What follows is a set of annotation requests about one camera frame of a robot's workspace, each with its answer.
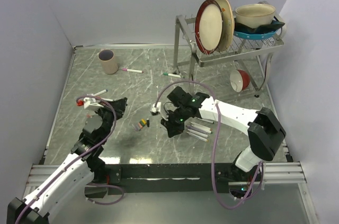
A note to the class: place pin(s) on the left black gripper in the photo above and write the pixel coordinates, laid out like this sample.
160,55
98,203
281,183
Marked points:
119,106

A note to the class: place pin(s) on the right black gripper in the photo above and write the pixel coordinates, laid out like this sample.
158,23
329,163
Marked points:
173,130

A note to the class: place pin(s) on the black cap marker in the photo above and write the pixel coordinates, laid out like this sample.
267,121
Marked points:
206,120

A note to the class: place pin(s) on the yellow cap marker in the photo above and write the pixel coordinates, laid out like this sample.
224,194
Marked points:
198,137

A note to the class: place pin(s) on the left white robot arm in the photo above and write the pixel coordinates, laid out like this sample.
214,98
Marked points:
81,166

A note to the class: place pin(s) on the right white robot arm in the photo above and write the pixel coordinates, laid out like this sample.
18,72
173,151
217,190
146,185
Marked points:
264,130

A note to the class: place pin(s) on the pink cap marker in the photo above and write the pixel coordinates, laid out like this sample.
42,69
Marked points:
133,70

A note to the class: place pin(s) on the beige cylindrical cup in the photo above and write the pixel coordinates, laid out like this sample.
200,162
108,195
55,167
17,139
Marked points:
108,61

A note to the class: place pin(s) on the red white bowl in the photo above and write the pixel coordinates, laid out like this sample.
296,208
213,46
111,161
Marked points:
239,80

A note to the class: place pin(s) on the red rimmed white plate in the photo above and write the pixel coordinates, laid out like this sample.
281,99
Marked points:
208,26

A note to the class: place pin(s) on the beige plate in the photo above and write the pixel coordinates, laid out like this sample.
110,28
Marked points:
227,27

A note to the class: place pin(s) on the steel dish rack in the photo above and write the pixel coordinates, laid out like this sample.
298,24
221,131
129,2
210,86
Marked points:
252,56

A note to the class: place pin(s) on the blue baking dish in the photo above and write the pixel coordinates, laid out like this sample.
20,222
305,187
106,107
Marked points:
255,36

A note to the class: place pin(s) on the beige ceramic bowl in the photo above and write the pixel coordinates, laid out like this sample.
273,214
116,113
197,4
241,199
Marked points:
254,15

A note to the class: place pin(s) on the dark blue cloth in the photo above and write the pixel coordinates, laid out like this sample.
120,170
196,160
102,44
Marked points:
258,26

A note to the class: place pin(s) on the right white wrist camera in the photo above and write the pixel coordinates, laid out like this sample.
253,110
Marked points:
156,108

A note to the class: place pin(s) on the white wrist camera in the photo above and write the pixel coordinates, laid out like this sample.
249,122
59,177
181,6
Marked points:
89,103
156,108

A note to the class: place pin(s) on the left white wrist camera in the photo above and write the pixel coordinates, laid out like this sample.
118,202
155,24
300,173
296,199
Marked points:
89,103

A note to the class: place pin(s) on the black base frame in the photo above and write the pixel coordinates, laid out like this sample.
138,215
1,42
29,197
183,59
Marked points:
191,177

